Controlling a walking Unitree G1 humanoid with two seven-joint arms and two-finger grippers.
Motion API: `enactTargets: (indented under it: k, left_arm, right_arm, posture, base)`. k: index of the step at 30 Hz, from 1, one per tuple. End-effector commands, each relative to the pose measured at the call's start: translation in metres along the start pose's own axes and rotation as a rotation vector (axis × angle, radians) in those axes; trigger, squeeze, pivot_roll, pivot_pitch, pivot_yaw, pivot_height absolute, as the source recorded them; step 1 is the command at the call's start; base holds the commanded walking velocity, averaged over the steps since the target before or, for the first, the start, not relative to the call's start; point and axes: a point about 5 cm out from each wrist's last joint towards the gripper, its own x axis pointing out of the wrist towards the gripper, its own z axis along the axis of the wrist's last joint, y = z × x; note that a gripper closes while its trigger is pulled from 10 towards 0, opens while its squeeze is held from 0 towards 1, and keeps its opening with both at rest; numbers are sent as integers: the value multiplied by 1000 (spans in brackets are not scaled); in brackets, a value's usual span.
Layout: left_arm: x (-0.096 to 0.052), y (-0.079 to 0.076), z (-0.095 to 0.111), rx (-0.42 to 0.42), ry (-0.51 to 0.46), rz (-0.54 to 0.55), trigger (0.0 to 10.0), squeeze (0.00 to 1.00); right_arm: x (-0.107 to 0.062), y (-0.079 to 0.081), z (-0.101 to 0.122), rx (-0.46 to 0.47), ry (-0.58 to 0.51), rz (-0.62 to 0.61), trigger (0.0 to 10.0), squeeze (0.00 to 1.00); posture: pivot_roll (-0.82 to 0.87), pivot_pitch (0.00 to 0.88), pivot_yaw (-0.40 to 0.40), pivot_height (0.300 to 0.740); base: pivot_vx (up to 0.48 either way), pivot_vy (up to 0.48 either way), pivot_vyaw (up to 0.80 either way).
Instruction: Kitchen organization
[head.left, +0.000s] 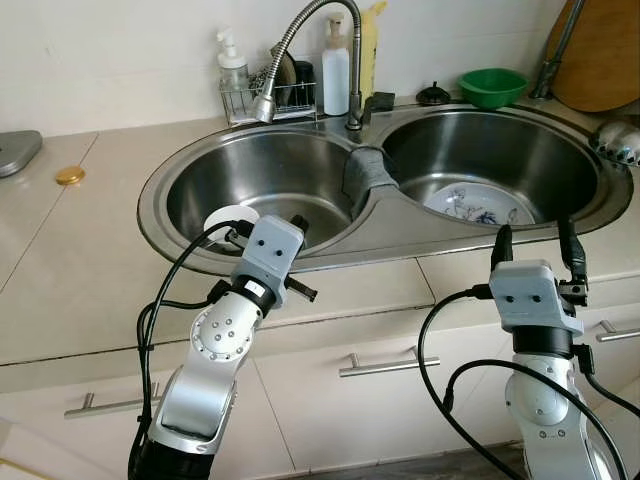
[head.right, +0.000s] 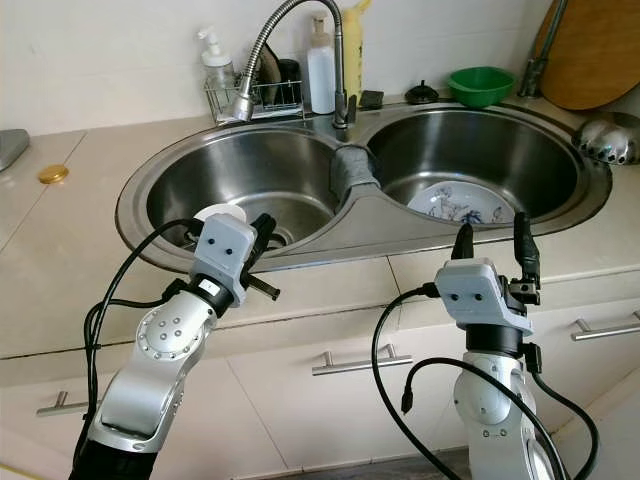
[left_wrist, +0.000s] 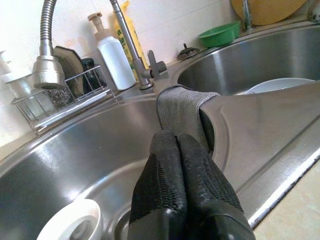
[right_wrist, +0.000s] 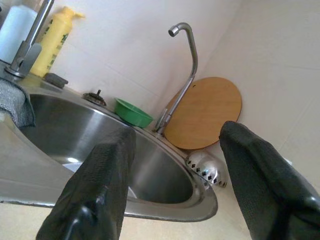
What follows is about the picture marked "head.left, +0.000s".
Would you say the clear soap pump bottle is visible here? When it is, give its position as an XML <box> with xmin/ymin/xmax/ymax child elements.
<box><xmin>216</xmin><ymin>27</ymin><xmax>251</xmax><ymax>96</ymax></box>

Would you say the black sink stopper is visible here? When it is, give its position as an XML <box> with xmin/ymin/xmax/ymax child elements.
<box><xmin>415</xmin><ymin>82</ymin><xmax>453</xmax><ymax>106</ymax></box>

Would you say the shiny steel bowl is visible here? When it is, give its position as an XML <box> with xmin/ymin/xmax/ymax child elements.
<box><xmin>590</xmin><ymin>115</ymin><xmax>640</xmax><ymax>168</ymax></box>

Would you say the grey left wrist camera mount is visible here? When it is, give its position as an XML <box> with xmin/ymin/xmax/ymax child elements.
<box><xmin>240</xmin><ymin>215</ymin><xmax>306</xmax><ymax>296</ymax></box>

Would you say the steel wire sink rack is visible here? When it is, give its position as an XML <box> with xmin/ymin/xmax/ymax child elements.
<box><xmin>218</xmin><ymin>78</ymin><xmax>319</xmax><ymax>126</ymax></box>

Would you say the grey handled kitchen tool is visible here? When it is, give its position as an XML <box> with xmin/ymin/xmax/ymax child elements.
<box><xmin>530</xmin><ymin>0</ymin><xmax>586</xmax><ymax>99</ymax></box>

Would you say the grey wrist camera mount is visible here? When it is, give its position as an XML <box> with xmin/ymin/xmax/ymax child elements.
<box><xmin>488</xmin><ymin>260</ymin><xmax>586</xmax><ymax>336</ymax></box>
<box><xmin>240</xmin><ymin>215</ymin><xmax>306</xmax><ymax>296</ymax></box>

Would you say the yellow squeeze bottle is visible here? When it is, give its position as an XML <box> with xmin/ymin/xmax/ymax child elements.
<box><xmin>355</xmin><ymin>0</ymin><xmax>389</xmax><ymax>101</ymax></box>

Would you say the white floral plate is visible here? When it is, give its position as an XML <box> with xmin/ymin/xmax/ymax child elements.
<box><xmin>422</xmin><ymin>183</ymin><xmax>538</xmax><ymax>229</ymax></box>

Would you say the round wooden cutting board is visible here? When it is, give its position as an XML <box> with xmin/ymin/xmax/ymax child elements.
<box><xmin>545</xmin><ymin>0</ymin><xmax>640</xmax><ymax>113</ymax></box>

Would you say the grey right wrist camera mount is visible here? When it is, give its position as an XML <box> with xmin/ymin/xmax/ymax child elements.
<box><xmin>488</xmin><ymin>260</ymin><xmax>586</xmax><ymax>336</ymax></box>

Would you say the grey dishcloth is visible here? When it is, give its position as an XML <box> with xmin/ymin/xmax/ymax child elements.
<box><xmin>343</xmin><ymin>145</ymin><xmax>398</xmax><ymax>206</ymax></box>

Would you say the stainless steel double sink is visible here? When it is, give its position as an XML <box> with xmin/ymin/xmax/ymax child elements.
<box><xmin>138</xmin><ymin>100</ymin><xmax>636</xmax><ymax>276</ymax></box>

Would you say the steel bar drawer handle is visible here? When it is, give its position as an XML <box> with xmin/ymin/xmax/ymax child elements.
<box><xmin>64</xmin><ymin>392</ymin><xmax>161</xmax><ymax>420</ymax></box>
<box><xmin>596</xmin><ymin>319</ymin><xmax>640</xmax><ymax>344</ymax></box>
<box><xmin>338</xmin><ymin>346</ymin><xmax>445</xmax><ymax>379</ymax></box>

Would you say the small white bowl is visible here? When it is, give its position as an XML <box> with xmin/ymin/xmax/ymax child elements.
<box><xmin>203</xmin><ymin>204</ymin><xmax>261</xmax><ymax>241</ymax></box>

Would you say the gold round cap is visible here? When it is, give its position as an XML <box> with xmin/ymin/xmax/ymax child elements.
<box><xmin>55</xmin><ymin>166</ymin><xmax>87</xmax><ymax>186</ymax></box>

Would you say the flexible steel gooseneck faucet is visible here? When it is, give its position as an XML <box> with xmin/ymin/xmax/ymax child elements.
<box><xmin>252</xmin><ymin>0</ymin><xmax>363</xmax><ymax>131</ymax></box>

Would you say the green plastic bowl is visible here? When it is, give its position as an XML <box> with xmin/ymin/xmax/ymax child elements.
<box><xmin>458</xmin><ymin>67</ymin><xmax>529</xmax><ymax>109</ymax></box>

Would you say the cream kitchen base cabinet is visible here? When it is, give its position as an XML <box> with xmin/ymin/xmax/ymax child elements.
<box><xmin>0</xmin><ymin>240</ymin><xmax>640</xmax><ymax>480</ymax></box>

